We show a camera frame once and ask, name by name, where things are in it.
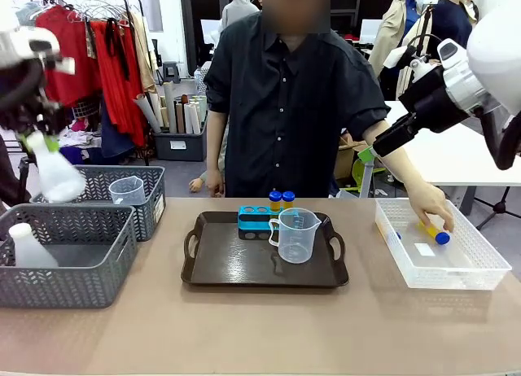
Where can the navy skirt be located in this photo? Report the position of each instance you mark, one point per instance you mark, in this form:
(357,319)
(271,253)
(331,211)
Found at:
(116,136)

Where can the beige garment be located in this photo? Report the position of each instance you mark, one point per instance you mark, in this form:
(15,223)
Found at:
(142,54)

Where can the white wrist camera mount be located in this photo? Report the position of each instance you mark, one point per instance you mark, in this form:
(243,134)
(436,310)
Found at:
(63,64)
(419,64)

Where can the black metal clothes rack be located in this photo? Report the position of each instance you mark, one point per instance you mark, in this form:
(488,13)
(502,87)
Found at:
(134,10)

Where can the white conical flask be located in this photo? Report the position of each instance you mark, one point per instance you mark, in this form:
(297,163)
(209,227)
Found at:
(30,250)
(61,180)

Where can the person's left hand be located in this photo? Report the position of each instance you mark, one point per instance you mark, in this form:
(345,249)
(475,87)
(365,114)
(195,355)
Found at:
(431,205)

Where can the short white paper roll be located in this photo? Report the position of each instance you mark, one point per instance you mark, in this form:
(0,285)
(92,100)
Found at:
(188,119)

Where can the person's right forearm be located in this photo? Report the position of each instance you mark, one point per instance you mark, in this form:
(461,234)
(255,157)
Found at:
(216,144)

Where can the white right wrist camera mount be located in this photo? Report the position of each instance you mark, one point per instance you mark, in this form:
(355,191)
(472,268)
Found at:
(419,64)

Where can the person in black shirt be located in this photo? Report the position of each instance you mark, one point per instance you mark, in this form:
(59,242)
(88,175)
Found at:
(289,107)

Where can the tall white paper roll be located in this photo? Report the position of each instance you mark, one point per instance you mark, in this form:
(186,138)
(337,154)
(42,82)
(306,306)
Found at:
(170,107)

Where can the light grey garment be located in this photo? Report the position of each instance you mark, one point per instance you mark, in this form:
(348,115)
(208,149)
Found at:
(32,11)

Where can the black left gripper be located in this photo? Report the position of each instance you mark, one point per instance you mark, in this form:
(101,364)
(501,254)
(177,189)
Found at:
(28,103)

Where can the green chair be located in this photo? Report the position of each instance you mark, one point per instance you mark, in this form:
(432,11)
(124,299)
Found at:
(360,172)

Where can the dark grey storage bin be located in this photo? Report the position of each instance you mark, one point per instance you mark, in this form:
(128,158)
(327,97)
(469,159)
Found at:
(179,146)

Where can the cardboard box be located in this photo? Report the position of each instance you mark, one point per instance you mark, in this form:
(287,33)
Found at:
(346,156)

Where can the black floor stand legs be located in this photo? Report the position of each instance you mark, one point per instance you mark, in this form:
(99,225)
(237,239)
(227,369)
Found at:
(500,207)

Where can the mannequin with beige coat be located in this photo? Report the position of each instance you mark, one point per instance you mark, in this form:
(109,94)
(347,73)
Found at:
(390,26)

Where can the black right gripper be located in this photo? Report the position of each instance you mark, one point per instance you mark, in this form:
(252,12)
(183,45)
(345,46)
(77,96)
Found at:
(435,103)

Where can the yellow tube blue cap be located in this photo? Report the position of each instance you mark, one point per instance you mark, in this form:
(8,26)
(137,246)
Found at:
(275,201)
(437,233)
(288,199)
(388,229)

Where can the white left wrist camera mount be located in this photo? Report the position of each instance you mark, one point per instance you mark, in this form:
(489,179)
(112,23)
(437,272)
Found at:
(63,64)

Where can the black step stool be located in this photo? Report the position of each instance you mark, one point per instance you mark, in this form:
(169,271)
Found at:
(172,71)

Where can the large grey plastic basket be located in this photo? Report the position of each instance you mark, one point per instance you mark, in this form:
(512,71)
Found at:
(69,286)

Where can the red shirt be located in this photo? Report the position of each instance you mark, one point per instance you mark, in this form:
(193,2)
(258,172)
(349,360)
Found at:
(77,66)

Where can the white plastic mesh basket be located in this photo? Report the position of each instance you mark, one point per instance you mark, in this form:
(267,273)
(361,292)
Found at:
(447,270)

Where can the person's left forearm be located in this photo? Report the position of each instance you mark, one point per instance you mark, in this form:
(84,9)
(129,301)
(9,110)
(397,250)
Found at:
(401,168)

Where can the grey paper roll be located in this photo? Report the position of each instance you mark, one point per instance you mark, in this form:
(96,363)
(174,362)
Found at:
(148,111)

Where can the mannequin with navy dress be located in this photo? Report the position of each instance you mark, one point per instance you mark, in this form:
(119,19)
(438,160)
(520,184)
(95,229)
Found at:
(447,22)

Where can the dark brown plastic tray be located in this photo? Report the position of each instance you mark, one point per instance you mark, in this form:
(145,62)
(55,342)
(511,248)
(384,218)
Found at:
(228,266)

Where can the blue test tube rack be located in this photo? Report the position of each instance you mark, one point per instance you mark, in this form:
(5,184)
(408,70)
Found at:
(254,223)

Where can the cream paper roll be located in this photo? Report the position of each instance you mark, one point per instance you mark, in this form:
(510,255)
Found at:
(196,117)

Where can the person's right hand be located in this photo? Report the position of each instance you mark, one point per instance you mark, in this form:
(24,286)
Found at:
(214,184)

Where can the grey hooded mannequin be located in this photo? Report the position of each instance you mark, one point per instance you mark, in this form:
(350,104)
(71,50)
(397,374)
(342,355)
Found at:
(240,10)

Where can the small grey plastic basket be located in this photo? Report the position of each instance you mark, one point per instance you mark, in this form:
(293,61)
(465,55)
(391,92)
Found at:
(152,205)

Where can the clear plastic measuring cup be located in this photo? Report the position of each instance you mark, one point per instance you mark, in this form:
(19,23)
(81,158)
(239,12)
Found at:
(128,191)
(297,241)

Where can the black scarf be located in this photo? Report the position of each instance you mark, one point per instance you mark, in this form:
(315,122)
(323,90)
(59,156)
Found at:
(116,42)

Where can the white monitor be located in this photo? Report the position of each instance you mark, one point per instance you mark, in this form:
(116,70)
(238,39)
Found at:
(209,31)
(371,31)

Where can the brown paper roll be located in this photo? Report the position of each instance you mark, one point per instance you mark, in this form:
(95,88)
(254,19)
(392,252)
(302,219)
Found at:
(180,117)

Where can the red dress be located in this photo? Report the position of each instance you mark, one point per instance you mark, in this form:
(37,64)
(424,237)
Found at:
(118,95)

